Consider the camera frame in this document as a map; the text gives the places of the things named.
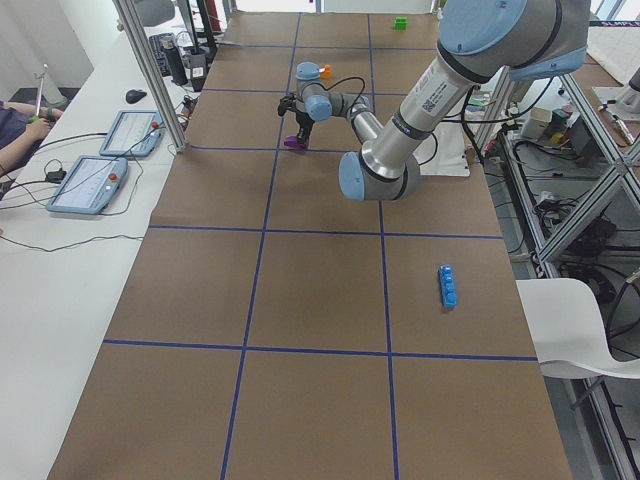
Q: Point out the aluminium frame post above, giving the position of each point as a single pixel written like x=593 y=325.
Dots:
x=137 y=37

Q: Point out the upper teach pendant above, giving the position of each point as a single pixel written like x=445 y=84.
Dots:
x=133 y=133

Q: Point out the teach pendant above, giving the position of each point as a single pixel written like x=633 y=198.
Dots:
x=133 y=133
x=89 y=186

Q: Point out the orange trapezoid block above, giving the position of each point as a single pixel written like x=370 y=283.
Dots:
x=326 y=72

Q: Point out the black water bottle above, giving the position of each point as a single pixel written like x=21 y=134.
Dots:
x=174 y=61

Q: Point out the long blue stud block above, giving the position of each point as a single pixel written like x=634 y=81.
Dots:
x=448 y=289

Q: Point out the purple trapezoid block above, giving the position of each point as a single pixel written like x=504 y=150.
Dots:
x=291 y=142

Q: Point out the black keyboard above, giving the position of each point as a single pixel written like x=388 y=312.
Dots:
x=157 y=50

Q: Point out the lower teach pendant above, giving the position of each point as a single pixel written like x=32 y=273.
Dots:
x=89 y=186

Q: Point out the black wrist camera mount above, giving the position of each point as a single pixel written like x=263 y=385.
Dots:
x=288 y=103

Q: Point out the black power adapter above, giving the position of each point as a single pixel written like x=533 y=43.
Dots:
x=55 y=177

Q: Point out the black computer mouse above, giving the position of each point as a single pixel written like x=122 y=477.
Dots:
x=133 y=96

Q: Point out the seated person hand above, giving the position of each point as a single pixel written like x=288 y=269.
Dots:
x=37 y=130

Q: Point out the white chair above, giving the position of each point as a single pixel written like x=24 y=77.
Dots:
x=567 y=330

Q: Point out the green two-stud block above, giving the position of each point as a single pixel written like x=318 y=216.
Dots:
x=400 y=23

